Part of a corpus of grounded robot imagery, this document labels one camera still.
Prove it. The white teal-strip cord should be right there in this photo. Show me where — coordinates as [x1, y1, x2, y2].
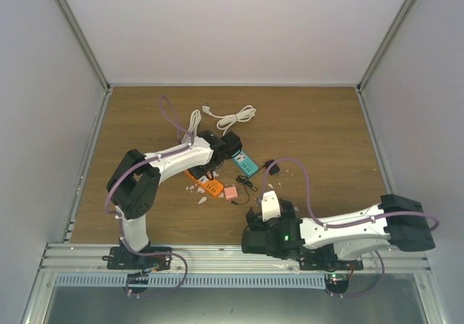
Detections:
[201, 101, 257, 136]

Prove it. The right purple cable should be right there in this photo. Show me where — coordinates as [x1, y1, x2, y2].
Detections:
[261, 157, 442, 230]

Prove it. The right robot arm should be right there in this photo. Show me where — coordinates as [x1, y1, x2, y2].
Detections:
[241, 191, 436, 270]

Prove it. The white orange-strip cord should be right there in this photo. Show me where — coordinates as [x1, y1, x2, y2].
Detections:
[181, 109, 202, 140]

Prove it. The orange power strip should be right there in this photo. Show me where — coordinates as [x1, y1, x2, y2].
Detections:
[183, 170, 224, 199]

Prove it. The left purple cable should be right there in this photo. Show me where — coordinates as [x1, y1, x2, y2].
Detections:
[104, 95, 193, 256]

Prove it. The left aluminium frame post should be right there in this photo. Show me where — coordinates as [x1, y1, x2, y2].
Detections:
[55, 0, 111, 94]

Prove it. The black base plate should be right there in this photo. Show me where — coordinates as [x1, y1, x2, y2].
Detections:
[297, 246, 363, 296]
[101, 244, 173, 295]

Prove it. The aluminium frame post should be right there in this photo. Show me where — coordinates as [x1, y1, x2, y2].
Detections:
[356, 0, 417, 95]
[55, 0, 111, 94]

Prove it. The right aluminium frame post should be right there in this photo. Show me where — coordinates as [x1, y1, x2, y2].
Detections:
[356, 0, 417, 95]

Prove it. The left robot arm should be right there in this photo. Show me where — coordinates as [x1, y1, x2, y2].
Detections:
[103, 130, 242, 269]

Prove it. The teal power strip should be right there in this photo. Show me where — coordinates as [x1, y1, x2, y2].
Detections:
[232, 149, 259, 177]

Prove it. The aluminium front rail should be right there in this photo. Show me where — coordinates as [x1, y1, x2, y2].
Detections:
[39, 244, 431, 274]

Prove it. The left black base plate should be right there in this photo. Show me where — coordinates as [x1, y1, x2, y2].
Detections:
[101, 244, 173, 295]

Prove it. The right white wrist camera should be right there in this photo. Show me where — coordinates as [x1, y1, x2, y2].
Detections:
[261, 191, 281, 222]

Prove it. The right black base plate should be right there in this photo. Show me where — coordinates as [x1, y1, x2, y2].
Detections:
[297, 246, 363, 296]

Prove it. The grey slotted cable duct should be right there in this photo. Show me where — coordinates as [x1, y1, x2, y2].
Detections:
[55, 273, 326, 290]

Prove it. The pink charger plug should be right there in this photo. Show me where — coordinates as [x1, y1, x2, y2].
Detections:
[223, 186, 239, 201]

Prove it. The purple cable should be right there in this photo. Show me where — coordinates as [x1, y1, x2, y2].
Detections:
[261, 157, 442, 230]
[104, 95, 193, 256]

